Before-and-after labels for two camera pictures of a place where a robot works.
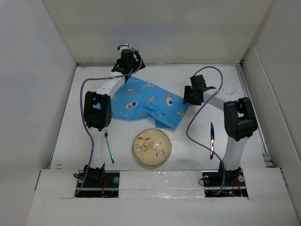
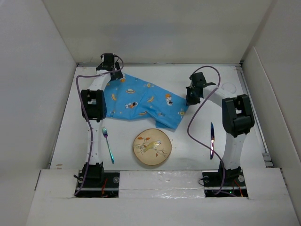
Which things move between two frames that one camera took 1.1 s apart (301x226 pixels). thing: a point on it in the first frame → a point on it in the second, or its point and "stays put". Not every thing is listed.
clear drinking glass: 228,88 stays put
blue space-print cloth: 137,98 stays put
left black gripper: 137,63 → 117,75
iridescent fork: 111,153 stays put
